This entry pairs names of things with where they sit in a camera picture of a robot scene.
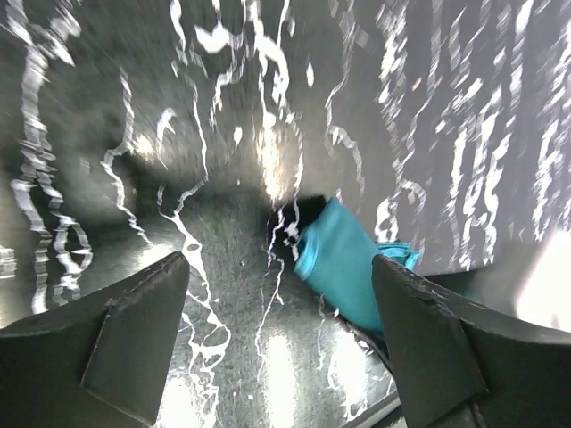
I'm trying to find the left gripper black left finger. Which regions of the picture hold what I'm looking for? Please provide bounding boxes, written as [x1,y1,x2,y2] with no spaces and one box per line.
[1,251,190,427]

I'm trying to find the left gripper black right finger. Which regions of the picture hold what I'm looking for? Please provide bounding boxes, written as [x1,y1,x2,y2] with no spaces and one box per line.
[372,256,570,427]

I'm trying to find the teal cloth napkin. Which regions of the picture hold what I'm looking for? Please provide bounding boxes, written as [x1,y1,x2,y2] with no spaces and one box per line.
[294,198,420,333]

